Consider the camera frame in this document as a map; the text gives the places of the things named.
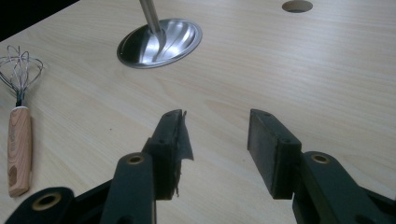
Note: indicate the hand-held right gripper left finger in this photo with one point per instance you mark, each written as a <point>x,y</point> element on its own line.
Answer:
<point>166,149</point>

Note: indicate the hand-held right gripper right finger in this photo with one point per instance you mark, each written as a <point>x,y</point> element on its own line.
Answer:
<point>274,155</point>

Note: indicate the round metal stand base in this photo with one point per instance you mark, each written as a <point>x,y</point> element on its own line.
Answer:
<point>162,43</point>

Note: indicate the metal stand pole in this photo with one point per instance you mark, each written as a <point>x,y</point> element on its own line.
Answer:
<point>150,15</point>

